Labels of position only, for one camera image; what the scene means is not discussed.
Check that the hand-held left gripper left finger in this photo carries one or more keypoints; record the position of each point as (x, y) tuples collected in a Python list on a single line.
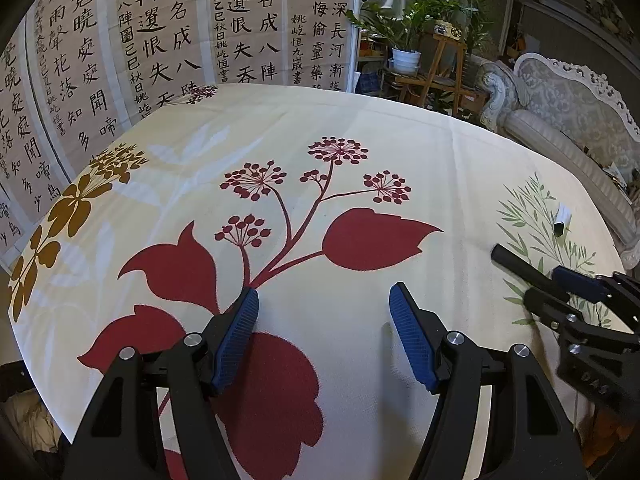
[(240, 340)]

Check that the ornate white sofa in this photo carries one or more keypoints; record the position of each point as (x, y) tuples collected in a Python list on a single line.
[(565, 110)]

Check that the cream floral tablecloth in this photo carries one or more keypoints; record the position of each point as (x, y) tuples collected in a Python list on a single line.
[(450, 160)]

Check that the leafy green plant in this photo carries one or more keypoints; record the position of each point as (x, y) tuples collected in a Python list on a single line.
[(420, 10)]

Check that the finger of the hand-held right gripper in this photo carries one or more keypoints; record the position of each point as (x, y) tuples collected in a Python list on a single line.
[(575, 280), (550, 305)]

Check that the ornate beige armchair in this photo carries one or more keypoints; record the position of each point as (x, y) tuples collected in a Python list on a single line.
[(492, 90)]

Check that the black marker with white label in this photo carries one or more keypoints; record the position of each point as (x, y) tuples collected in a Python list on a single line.
[(562, 220)]

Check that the calligraphy wall hanging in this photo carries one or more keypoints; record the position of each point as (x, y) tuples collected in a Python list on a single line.
[(150, 35)]

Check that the blue white planter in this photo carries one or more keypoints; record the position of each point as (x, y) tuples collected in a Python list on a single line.
[(447, 30)]

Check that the blue plastic crate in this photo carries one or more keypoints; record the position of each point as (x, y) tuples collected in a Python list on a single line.
[(369, 83)]

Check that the dark clothes pile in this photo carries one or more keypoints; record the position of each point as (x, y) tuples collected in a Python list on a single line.
[(25, 410)]

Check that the tall green potted plant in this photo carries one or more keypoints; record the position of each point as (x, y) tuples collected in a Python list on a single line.
[(477, 20)]

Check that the white flower pot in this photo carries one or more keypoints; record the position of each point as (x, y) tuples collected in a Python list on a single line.
[(406, 59)]

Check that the wooden plant stand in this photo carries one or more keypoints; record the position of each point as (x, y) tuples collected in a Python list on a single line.
[(445, 67)]

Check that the pile of papers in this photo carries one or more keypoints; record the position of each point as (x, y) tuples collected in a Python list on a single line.
[(617, 177)]

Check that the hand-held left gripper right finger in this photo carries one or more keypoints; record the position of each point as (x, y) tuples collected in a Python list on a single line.
[(412, 345)]

